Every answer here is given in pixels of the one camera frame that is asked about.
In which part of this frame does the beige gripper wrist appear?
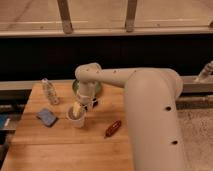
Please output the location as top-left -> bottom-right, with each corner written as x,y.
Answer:
73,83 -> 96,118

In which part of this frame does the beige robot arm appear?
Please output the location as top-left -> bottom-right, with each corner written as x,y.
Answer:
75,63 -> 187,171

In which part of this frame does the green bowl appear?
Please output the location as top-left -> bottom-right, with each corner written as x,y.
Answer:
72,80 -> 102,96

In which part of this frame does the blue sponge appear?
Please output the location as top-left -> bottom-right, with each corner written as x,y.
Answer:
37,108 -> 58,127

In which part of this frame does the clear plastic water bottle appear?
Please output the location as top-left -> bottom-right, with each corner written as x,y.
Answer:
42,78 -> 59,105

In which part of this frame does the red chili pepper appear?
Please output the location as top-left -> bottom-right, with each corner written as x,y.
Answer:
105,120 -> 122,138

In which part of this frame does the left wooden post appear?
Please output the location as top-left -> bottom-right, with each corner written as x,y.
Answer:
57,0 -> 73,34

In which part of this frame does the wooden post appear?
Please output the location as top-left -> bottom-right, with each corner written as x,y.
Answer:
57,0 -> 73,34
125,0 -> 137,32

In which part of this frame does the right wooden post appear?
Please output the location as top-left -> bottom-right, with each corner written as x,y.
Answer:
125,0 -> 137,32

